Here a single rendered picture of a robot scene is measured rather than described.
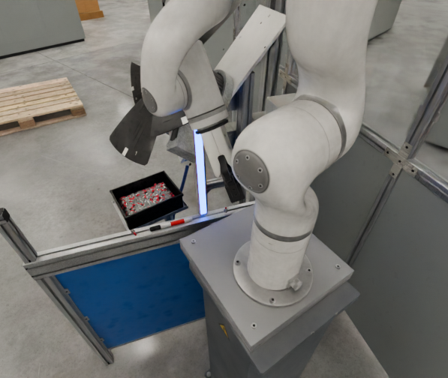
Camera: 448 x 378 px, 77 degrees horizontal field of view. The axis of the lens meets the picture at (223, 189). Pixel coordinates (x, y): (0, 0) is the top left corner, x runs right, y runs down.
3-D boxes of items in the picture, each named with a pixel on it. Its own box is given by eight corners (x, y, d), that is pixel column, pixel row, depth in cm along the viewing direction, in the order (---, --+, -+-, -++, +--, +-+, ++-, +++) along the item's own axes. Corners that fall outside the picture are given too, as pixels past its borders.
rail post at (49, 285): (112, 354, 143) (50, 265, 91) (113, 362, 140) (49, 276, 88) (104, 357, 142) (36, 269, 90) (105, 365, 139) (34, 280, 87)
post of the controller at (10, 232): (37, 253, 85) (4, 206, 72) (36, 261, 83) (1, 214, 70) (26, 256, 84) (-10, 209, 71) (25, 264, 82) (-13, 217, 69)
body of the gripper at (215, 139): (195, 124, 65) (213, 168, 69) (190, 131, 56) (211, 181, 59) (226, 112, 64) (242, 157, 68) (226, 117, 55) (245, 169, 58)
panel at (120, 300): (265, 295, 153) (282, 210, 109) (266, 298, 152) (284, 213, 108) (106, 347, 134) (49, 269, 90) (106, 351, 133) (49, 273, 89)
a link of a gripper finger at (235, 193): (220, 175, 60) (231, 202, 62) (220, 179, 57) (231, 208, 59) (234, 169, 59) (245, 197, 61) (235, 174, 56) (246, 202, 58)
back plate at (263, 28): (166, 121, 153) (164, 121, 152) (248, 1, 128) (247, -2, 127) (189, 182, 115) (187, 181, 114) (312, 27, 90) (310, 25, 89)
